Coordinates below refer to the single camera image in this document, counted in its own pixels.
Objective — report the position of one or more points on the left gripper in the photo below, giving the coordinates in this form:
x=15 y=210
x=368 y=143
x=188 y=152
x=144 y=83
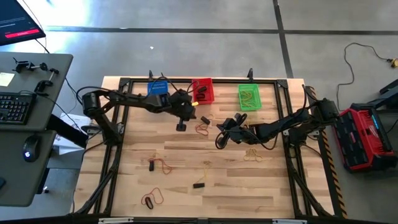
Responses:
x=182 y=104

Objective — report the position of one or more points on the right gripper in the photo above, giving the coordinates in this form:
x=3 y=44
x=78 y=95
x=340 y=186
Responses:
x=247 y=133

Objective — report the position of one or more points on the red rubber band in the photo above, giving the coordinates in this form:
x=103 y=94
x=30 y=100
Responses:
x=160 y=193
x=168 y=171
x=196 y=127

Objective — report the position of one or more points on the black rubber band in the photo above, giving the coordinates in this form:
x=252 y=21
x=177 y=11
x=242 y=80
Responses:
x=200 y=97
x=202 y=89
x=149 y=203
x=205 y=120

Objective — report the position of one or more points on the black clip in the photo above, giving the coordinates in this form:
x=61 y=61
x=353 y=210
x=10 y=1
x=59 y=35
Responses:
x=151 y=166
x=199 y=185

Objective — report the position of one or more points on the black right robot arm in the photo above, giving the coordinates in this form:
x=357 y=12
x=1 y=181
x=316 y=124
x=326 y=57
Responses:
x=280 y=124

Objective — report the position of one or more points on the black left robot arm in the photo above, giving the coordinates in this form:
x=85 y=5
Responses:
x=124 y=96

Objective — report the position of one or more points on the green plastic basket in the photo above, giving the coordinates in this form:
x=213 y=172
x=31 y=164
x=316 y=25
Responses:
x=259 y=107

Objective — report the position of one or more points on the red plastic basket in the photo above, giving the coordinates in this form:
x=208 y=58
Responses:
x=209 y=93

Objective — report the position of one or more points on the blue plastic basket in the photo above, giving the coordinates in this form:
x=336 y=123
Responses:
x=157 y=88

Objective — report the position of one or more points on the black table clamp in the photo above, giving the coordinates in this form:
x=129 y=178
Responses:
x=250 y=74
x=150 y=75

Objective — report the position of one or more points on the white paper sheet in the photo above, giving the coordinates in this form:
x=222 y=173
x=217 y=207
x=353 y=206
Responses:
x=74 y=119

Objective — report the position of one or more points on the yellow black hazard strip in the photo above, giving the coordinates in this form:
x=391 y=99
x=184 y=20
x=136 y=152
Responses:
x=334 y=174

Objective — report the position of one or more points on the black desk support bar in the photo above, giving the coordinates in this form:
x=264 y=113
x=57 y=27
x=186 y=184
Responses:
x=66 y=130

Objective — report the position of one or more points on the red and black toolbox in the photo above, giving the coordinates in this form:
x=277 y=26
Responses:
x=357 y=143

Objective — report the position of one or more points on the black desk clamp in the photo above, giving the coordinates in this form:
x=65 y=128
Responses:
x=21 y=66
x=42 y=85

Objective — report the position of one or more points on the black computer mouse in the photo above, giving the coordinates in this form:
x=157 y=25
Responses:
x=31 y=149

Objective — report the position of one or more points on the dark grey desk top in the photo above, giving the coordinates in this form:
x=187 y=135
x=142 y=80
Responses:
x=28 y=81
x=18 y=174

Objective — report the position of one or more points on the black floor stand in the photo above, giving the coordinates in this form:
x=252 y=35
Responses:
x=388 y=101

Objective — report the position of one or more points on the black keyboard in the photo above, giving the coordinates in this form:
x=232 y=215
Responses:
x=15 y=109

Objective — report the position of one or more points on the pale sticky note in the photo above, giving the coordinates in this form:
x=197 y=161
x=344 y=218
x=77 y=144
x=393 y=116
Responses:
x=6 y=79

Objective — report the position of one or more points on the black screen with red bar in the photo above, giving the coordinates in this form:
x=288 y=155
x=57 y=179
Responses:
x=18 y=18

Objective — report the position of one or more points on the black aluminium table frame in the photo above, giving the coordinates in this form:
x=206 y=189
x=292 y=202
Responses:
x=227 y=81

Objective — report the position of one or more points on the white metal bracket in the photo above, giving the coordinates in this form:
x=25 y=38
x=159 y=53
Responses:
x=289 y=221
x=115 y=220

